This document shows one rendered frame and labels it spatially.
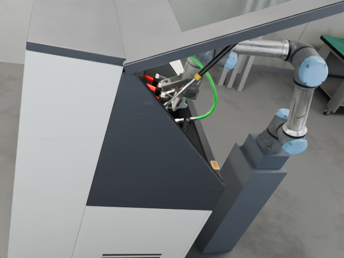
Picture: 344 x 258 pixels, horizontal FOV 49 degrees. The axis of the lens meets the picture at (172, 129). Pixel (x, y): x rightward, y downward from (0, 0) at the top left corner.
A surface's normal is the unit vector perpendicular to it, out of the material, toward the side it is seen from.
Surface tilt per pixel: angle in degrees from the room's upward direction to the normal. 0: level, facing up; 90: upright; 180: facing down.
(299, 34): 90
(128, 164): 90
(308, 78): 83
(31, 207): 90
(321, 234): 0
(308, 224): 0
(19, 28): 81
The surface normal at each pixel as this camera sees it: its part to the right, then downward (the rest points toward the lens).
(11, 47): 0.33, 0.55
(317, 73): 0.08, 0.54
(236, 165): -0.91, -0.04
